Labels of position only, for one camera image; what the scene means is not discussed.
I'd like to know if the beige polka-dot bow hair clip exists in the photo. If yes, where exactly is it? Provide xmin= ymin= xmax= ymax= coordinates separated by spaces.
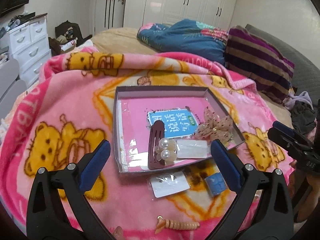
xmin=195 ymin=106 xmax=234 ymax=143

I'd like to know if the maroon snap hair clip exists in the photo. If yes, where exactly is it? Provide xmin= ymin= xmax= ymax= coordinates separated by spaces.
xmin=147 ymin=120 xmax=167 ymax=170

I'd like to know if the blue patterned quilt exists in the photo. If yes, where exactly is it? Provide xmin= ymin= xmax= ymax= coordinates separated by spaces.
xmin=137 ymin=20 xmax=229 ymax=65

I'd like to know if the white room door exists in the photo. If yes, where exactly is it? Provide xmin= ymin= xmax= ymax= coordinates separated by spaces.
xmin=94 ymin=0 xmax=128 ymax=34

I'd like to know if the earring card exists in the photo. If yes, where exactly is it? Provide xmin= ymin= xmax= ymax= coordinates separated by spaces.
xmin=149 ymin=172 xmax=190 ymax=198

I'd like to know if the shallow grey box pink inside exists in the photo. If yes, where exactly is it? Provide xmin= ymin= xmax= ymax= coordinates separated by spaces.
xmin=114 ymin=85 xmax=245 ymax=173

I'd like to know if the black bag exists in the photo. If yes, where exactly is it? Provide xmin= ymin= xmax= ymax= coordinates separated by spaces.
xmin=55 ymin=21 xmax=84 ymax=47

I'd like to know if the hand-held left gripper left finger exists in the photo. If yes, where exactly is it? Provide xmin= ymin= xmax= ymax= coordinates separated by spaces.
xmin=27 ymin=140 xmax=112 ymax=240

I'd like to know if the small blue box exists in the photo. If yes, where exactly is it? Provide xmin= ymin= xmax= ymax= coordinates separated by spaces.
xmin=204 ymin=173 xmax=227 ymax=197

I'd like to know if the purple striped pillow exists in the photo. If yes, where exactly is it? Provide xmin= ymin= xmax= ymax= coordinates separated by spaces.
xmin=224 ymin=25 xmax=295 ymax=104

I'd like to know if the dark grey cloth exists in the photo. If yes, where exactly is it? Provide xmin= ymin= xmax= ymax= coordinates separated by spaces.
xmin=291 ymin=102 xmax=318 ymax=137

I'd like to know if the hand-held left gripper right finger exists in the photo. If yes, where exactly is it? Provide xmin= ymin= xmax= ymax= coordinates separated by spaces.
xmin=210 ymin=140 xmax=293 ymax=240

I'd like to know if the clutter on drawer cabinet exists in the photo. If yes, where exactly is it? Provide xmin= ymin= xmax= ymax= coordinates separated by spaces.
xmin=7 ymin=11 xmax=48 ymax=29

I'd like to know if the white wardrobe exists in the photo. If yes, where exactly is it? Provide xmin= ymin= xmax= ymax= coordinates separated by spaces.
xmin=124 ymin=0 xmax=238 ymax=28

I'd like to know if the clear packet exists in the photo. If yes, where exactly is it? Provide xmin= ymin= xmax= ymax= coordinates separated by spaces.
xmin=175 ymin=140 xmax=210 ymax=158

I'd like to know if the grey headboard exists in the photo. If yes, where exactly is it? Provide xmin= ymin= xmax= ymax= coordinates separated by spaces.
xmin=244 ymin=24 xmax=320 ymax=110

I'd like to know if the person's right hand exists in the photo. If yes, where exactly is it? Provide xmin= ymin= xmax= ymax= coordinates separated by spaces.
xmin=289 ymin=161 xmax=320 ymax=223

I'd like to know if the lavender cloth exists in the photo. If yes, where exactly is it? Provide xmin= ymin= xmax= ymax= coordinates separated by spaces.
xmin=283 ymin=91 xmax=317 ymax=110

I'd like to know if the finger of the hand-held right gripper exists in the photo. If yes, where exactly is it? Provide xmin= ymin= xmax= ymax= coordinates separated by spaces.
xmin=272 ymin=121 xmax=304 ymax=143
xmin=267 ymin=127 xmax=300 ymax=154

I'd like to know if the pearl flower hair clip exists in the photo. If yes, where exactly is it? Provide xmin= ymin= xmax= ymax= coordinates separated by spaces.
xmin=154 ymin=138 xmax=177 ymax=166

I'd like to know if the pink bear printed blanket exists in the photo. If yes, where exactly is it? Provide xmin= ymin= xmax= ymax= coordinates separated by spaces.
xmin=0 ymin=46 xmax=298 ymax=240

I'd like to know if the grey curved furniture panel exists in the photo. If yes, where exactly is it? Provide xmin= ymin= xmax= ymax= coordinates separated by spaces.
xmin=0 ymin=59 xmax=27 ymax=119

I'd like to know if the white drawer cabinet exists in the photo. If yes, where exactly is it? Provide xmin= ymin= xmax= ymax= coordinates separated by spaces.
xmin=9 ymin=14 xmax=52 ymax=88

